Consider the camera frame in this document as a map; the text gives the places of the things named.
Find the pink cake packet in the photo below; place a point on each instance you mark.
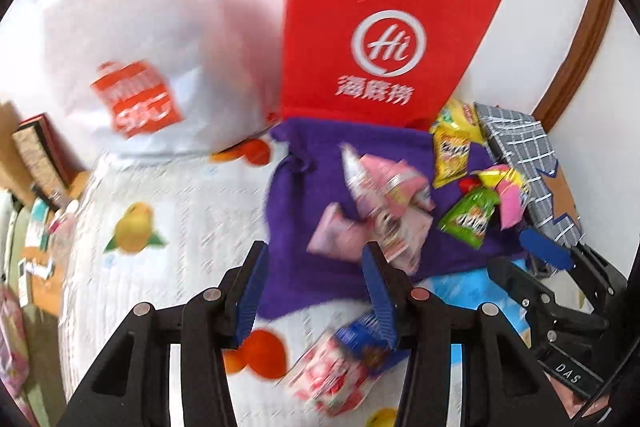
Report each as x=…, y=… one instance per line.
x=332, y=234

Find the strawberry print snack packet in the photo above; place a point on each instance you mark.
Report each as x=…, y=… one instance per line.
x=325, y=377

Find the blue tissue pack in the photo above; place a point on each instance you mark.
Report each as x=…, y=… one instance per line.
x=465, y=302

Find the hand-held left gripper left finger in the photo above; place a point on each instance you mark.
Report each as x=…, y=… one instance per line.
x=250, y=297

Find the grey checked cloth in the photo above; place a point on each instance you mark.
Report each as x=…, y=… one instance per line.
x=520, y=142

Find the long pink snack packet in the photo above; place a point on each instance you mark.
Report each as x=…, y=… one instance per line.
x=390, y=227

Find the pink floral pouch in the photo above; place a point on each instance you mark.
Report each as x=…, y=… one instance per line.
x=12, y=347

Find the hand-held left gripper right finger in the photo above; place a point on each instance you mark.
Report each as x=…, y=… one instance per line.
x=382, y=302

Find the red paper bag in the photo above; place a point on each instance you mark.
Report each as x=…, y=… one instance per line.
x=380, y=32

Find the green snack packet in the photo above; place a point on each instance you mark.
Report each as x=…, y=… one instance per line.
x=470, y=219

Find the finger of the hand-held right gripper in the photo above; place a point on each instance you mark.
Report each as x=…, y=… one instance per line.
x=545, y=249
x=525, y=289

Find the purple towel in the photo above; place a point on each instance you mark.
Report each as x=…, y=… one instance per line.
x=300, y=187

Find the yellow snack packet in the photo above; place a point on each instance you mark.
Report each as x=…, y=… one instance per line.
x=450, y=157

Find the small red candy wrapper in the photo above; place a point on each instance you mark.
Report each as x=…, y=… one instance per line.
x=470, y=184

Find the person's right hand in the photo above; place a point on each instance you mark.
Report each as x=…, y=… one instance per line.
x=577, y=402

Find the white shopping bag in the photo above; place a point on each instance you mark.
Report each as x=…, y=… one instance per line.
x=160, y=57

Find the wooden door frame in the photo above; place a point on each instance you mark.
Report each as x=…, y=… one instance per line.
x=580, y=52

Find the small white tube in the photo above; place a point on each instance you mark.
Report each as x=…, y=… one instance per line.
x=37, y=269

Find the crumpled pink snack packet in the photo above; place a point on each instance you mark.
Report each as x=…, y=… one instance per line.
x=405, y=179

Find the pink and yellow chips bag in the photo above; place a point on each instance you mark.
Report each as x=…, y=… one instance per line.
x=510, y=197

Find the fruit print tablecloth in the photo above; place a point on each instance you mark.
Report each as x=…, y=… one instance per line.
x=175, y=232

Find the blue cookie packet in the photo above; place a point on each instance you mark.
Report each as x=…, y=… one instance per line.
x=362, y=344

